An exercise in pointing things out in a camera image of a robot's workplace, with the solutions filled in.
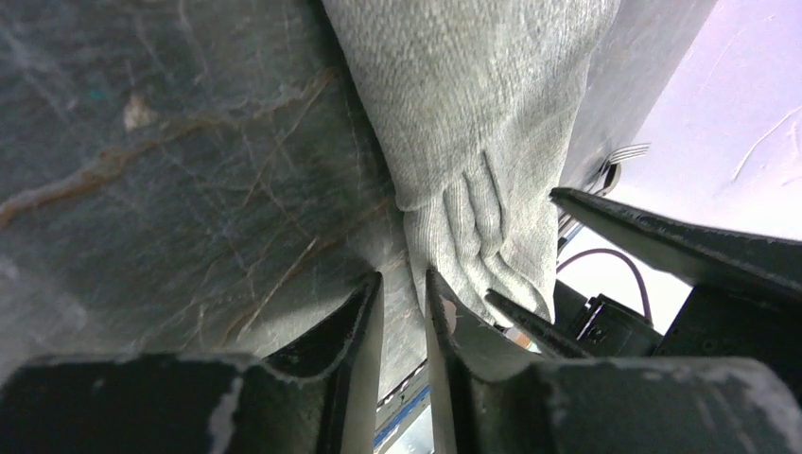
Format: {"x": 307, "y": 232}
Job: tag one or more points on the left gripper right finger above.
{"x": 483, "y": 387}

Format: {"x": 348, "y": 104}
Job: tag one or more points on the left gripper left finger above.
{"x": 323, "y": 386}

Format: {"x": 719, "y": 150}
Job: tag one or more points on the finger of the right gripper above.
{"x": 697, "y": 255}
{"x": 550, "y": 341}

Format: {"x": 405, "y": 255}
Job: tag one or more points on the silver fork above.
{"x": 611, "y": 168}

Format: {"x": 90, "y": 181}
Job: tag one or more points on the grey cloth napkin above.
{"x": 473, "y": 104}

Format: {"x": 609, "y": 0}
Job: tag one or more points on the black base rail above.
{"x": 400, "y": 408}

